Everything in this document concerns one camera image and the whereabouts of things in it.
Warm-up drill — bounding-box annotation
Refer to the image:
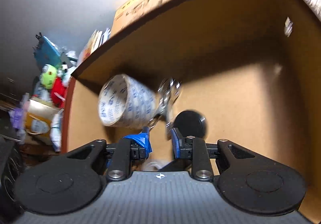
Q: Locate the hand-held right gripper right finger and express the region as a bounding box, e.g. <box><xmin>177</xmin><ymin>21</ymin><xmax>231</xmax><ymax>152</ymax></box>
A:
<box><xmin>169</xmin><ymin>127</ymin><xmax>256</xmax><ymax>181</ymax></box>

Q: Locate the brown cardboard box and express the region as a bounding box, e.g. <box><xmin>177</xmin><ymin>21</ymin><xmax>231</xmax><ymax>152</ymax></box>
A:
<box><xmin>60</xmin><ymin>0</ymin><xmax>321</xmax><ymax>222</ymax></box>

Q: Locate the large printed tape roll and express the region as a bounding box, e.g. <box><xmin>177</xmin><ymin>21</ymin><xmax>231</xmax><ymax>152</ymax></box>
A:
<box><xmin>98</xmin><ymin>73</ymin><xmax>161</xmax><ymax>129</ymax></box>

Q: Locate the illustrated book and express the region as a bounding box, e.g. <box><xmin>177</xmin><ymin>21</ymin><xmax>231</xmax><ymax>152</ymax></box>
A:
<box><xmin>80</xmin><ymin>29</ymin><xmax>112</xmax><ymax>62</ymax></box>

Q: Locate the green frog plush toy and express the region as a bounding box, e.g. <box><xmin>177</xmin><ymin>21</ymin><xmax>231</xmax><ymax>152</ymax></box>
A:
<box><xmin>40</xmin><ymin>64</ymin><xmax>67</xmax><ymax>109</ymax></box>

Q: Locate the black round disc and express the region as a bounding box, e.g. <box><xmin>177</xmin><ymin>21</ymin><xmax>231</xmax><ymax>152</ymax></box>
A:
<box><xmin>174</xmin><ymin>110</ymin><xmax>208</xmax><ymax>139</ymax></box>

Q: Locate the teal box with binder clips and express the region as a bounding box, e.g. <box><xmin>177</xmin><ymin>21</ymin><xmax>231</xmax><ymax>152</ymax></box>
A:
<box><xmin>33</xmin><ymin>34</ymin><xmax>62</xmax><ymax>67</ymax></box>

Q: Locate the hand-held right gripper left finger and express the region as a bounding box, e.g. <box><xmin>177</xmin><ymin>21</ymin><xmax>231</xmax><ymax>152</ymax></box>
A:
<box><xmin>66</xmin><ymin>126</ymin><xmax>153</xmax><ymax>181</ymax></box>

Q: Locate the yellow printed board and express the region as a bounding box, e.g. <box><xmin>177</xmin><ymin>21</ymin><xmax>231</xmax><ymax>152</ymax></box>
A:
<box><xmin>110</xmin><ymin>0</ymin><xmax>175</xmax><ymax>36</ymax></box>

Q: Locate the gold paper bag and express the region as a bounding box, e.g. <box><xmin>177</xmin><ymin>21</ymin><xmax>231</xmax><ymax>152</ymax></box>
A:
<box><xmin>25</xmin><ymin>97</ymin><xmax>63</xmax><ymax>136</ymax></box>

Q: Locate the purple packet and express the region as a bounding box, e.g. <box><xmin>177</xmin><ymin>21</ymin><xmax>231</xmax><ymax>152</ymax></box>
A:
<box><xmin>9</xmin><ymin>93</ymin><xmax>30</xmax><ymax>141</ymax></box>

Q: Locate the metal key bunch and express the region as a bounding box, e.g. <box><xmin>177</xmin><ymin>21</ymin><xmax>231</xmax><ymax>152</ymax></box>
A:
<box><xmin>148</xmin><ymin>77</ymin><xmax>182</xmax><ymax>139</ymax></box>

